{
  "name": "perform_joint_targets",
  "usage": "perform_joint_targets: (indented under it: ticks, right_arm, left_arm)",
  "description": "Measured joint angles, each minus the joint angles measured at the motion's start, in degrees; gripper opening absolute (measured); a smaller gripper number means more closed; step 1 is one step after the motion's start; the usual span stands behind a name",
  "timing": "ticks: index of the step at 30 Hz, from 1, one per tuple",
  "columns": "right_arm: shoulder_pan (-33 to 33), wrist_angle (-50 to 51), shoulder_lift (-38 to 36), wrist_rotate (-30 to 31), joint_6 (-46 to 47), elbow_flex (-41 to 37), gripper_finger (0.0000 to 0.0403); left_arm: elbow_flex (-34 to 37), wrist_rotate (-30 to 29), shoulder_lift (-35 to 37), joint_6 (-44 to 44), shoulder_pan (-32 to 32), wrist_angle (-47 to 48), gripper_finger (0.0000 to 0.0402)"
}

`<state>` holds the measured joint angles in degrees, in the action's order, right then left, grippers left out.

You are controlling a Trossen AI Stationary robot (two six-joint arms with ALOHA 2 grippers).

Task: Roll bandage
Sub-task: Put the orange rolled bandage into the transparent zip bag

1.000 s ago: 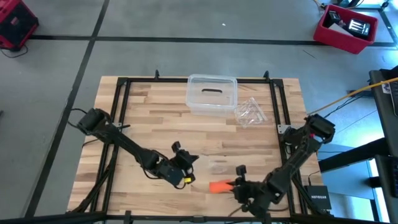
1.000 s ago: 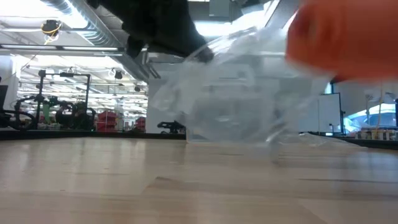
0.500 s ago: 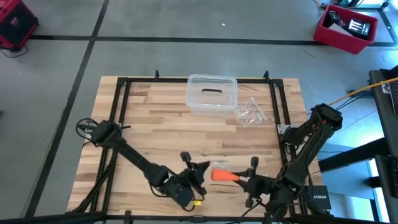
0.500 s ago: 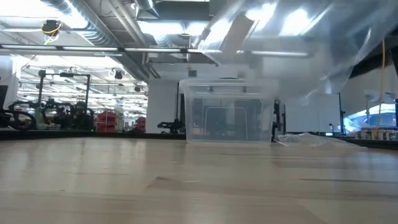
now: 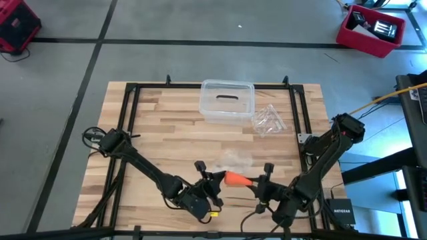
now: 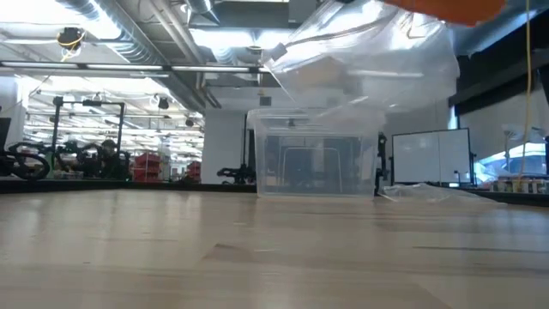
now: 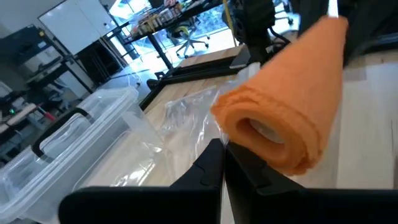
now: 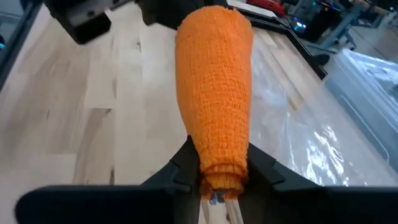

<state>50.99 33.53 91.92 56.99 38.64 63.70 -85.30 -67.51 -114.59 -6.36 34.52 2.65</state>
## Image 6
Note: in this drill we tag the clear zipper bag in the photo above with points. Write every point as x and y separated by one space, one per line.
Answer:
364 51

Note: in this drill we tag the orange elastic bandage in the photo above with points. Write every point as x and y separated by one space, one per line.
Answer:
450 10

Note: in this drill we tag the black background robot arm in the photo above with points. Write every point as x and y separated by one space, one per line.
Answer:
240 173
5 165
81 161

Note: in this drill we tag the clear plastic storage box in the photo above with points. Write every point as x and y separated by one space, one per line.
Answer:
317 171

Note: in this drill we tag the dark hanging sign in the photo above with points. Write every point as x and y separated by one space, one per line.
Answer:
265 101

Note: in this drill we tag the red storage bin rack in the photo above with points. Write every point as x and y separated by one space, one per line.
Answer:
148 165
194 171

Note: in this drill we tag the black hanging lamp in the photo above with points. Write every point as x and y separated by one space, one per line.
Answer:
190 122
163 103

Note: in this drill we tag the black upright stand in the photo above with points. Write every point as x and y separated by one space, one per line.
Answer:
381 159

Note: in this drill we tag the white whiteboard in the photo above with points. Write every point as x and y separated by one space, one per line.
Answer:
429 154

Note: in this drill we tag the crinkled clear plastic bag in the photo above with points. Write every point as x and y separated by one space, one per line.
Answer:
429 193

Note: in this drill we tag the person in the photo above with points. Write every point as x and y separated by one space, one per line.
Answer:
109 159

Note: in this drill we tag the long ceiling light bar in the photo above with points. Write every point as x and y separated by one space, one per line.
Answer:
128 67

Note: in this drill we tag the row of small containers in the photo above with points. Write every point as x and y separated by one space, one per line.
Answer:
514 185

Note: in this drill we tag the black monitor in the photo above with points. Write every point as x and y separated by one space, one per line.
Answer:
4 133

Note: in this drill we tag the black background gantry frame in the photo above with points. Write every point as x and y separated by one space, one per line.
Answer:
121 124

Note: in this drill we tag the silver ventilation duct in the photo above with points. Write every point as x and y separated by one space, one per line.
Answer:
133 49

